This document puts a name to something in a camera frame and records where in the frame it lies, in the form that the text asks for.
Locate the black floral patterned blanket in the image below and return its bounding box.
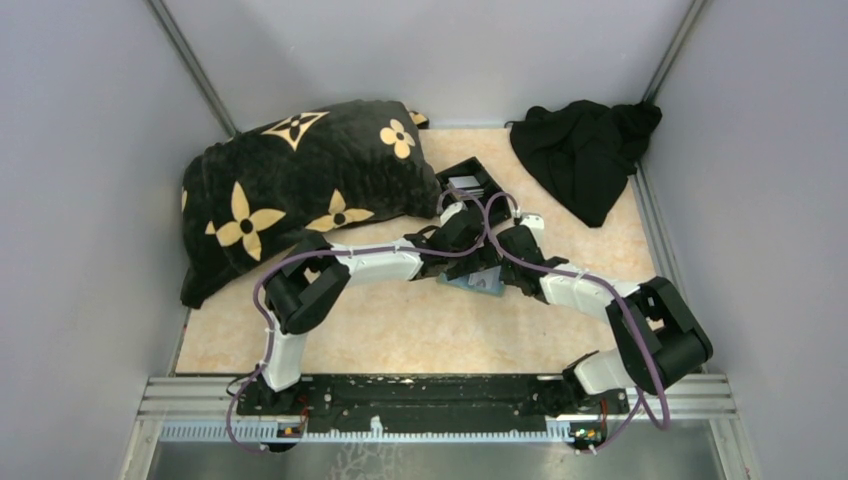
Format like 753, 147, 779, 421
180, 100, 440, 309

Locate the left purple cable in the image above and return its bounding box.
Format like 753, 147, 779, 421
225, 188, 490, 457

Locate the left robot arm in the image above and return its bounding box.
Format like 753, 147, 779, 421
252, 202, 490, 414

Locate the black plastic card tray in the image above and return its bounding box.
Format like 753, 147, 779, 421
436, 157, 511, 228

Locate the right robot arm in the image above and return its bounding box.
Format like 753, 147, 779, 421
494, 218, 714, 412

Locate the black crumpled cloth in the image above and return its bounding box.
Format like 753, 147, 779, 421
509, 100, 663, 228

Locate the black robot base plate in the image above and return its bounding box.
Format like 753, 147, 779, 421
236, 374, 630, 434

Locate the stack of white cards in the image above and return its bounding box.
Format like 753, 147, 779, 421
448, 175, 484, 197

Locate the green leather card holder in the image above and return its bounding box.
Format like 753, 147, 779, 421
437, 266, 506, 297

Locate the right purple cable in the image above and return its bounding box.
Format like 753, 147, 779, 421
483, 191, 672, 454

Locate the purple cable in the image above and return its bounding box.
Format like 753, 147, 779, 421
483, 191, 672, 454
225, 188, 490, 457

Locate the aluminium front frame rail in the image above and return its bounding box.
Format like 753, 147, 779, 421
138, 374, 737, 448

